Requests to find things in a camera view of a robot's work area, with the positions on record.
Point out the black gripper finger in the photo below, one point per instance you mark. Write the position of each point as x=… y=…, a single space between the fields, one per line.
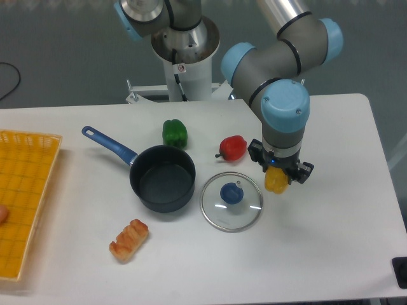
x=255 y=151
x=300 y=172

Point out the black device at table edge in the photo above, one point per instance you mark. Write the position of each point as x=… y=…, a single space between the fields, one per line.
x=399 y=265

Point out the red bell pepper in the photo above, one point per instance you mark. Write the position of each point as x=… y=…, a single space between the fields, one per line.
x=232 y=148

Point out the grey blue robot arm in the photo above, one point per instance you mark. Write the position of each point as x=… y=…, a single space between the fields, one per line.
x=263 y=79

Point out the green bell pepper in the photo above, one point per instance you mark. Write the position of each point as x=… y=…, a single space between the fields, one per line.
x=174 y=133

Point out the glass lid with blue knob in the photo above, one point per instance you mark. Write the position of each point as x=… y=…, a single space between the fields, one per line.
x=231 y=202

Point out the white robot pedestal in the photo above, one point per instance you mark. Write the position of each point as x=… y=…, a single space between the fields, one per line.
x=187 y=63

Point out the yellow wicker basket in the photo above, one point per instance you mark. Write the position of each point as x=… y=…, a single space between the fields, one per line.
x=27 y=161

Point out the dark pot with blue handle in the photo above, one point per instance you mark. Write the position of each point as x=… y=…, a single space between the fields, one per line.
x=163 y=177

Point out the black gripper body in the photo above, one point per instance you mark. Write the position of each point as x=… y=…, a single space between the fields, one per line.
x=287 y=164

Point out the braided pastry bread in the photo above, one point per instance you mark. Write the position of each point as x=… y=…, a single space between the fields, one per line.
x=129 y=240

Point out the yellow bell pepper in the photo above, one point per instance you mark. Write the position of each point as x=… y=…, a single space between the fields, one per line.
x=276 y=180

